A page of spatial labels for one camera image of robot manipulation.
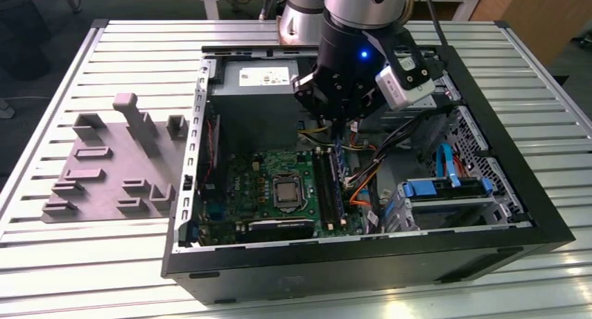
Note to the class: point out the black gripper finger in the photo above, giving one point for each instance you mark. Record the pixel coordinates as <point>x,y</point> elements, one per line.
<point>307,90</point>
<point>370,104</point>

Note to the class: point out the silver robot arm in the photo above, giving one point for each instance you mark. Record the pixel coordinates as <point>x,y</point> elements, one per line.
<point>361,3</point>

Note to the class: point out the black RAM slot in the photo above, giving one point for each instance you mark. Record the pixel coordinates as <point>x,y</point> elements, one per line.
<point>319,180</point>

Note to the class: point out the grey power supply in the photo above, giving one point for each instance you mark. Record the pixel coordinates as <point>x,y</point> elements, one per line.
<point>254,104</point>

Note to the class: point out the hard disk in blue carrier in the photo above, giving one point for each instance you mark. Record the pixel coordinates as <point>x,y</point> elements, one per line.
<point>423,189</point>

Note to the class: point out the silver CPU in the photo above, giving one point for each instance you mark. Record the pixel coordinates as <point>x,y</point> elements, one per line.
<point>287,191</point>

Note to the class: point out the thin metal locking lever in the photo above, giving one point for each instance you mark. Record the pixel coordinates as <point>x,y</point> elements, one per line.
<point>307,201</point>

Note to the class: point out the grey metal disk bay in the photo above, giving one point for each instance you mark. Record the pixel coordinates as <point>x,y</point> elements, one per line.
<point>454,202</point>

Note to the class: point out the green motherboard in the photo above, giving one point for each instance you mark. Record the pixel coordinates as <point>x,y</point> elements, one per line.
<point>246,201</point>

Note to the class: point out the black graphics card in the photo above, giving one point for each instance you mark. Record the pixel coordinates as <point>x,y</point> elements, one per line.
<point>278,229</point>

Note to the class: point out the grey parts rack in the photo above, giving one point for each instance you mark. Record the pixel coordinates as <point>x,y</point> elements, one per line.
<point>121,152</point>

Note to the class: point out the wooden cabinet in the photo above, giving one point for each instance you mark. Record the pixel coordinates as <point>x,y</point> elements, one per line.
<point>546,14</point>

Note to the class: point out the black PC case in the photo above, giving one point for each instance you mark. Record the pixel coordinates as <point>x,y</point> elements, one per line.
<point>325,270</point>

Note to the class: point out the black office chair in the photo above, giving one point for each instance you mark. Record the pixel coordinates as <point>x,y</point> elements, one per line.
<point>23,41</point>

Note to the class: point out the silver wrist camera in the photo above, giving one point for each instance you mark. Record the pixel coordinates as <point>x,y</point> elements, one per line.
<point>402,90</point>

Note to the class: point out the black camera bracket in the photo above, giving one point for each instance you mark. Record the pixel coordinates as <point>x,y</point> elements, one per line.
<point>394,45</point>

